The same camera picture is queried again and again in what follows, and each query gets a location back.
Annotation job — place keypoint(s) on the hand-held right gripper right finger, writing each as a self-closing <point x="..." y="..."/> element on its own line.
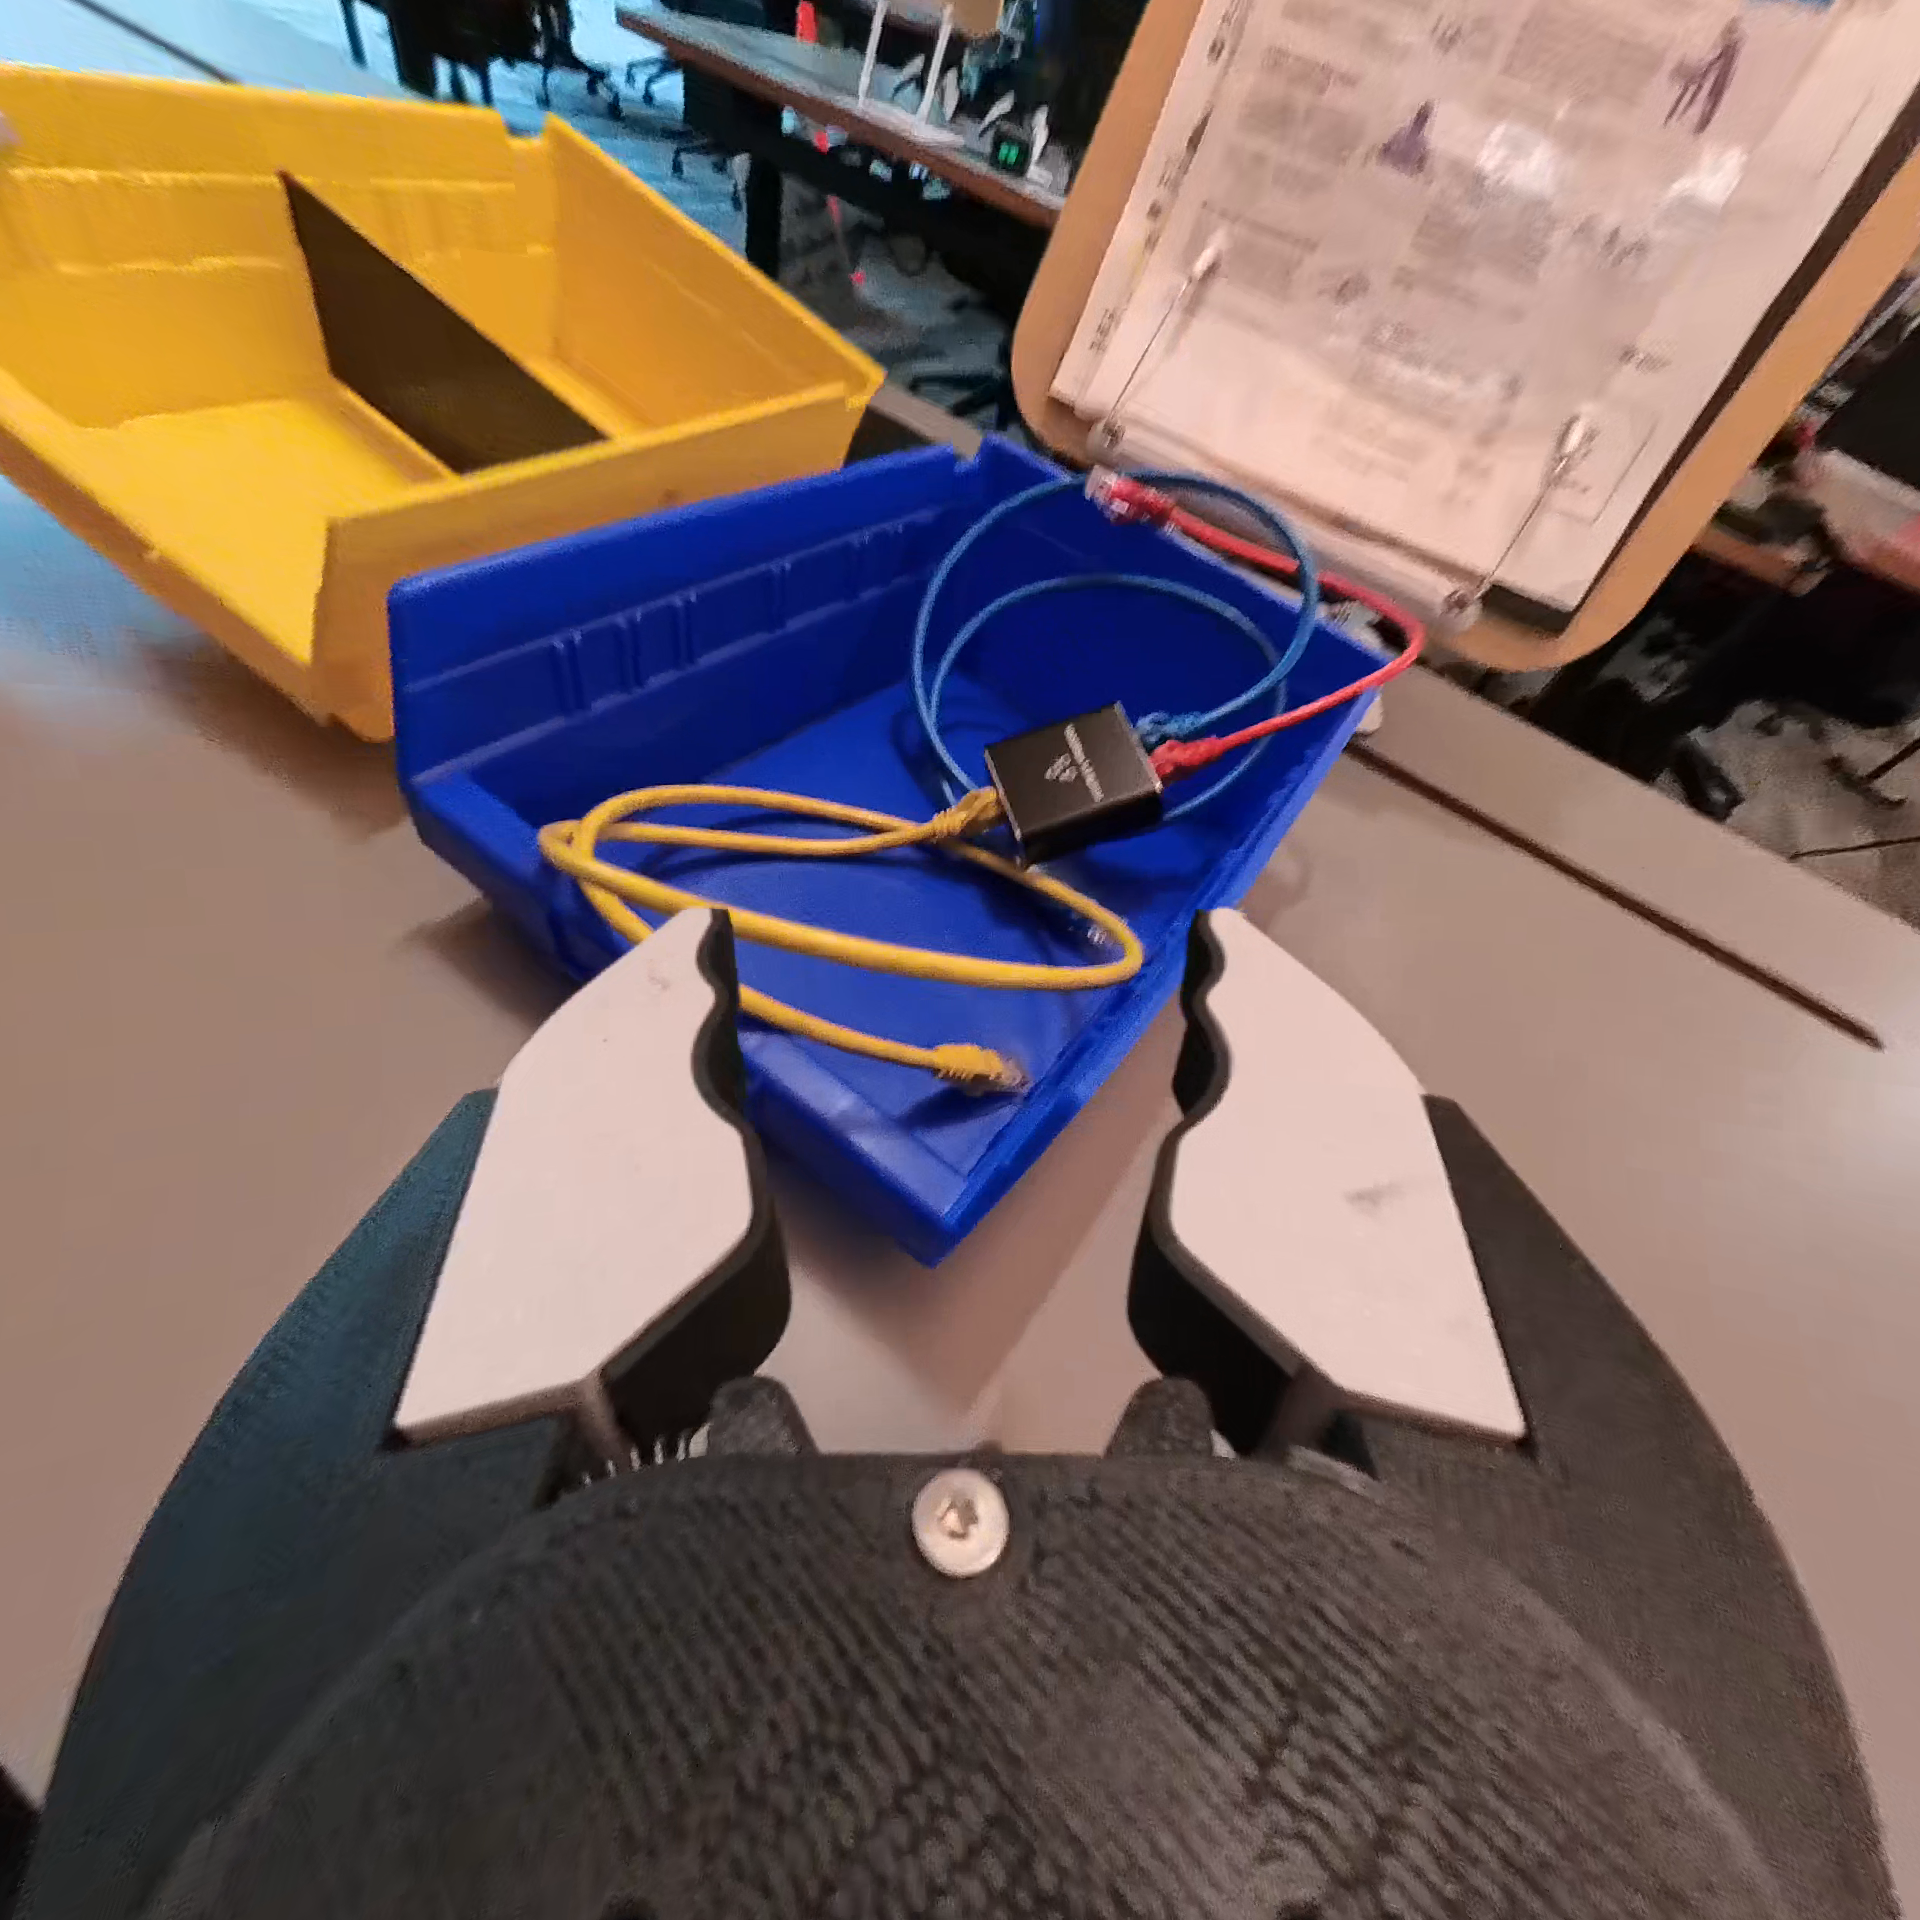
<point x="1335" y="1201"/>

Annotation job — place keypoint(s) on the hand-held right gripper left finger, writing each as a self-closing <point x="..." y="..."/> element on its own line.
<point x="601" y="1184"/>

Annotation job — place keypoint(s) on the blue plastic bin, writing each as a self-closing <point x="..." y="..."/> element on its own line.
<point x="601" y="704"/>

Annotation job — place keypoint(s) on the black network splitter box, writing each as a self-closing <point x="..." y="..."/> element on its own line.
<point x="1073" y="781"/>

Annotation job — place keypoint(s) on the grey desk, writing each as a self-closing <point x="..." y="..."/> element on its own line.
<point x="225" y="931"/>

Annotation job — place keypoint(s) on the yellow plastic bin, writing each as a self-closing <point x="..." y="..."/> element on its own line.
<point x="180" y="494"/>

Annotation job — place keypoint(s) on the black bin divider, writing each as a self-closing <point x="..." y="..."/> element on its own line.
<point x="420" y="361"/>

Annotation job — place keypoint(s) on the printed instruction sheet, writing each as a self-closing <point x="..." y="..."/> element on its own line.
<point x="1425" y="301"/>

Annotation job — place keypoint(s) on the wooden document stand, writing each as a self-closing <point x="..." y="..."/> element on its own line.
<point x="1043" y="331"/>

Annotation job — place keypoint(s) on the background work table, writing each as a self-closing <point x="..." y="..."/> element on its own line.
<point x="840" y="104"/>

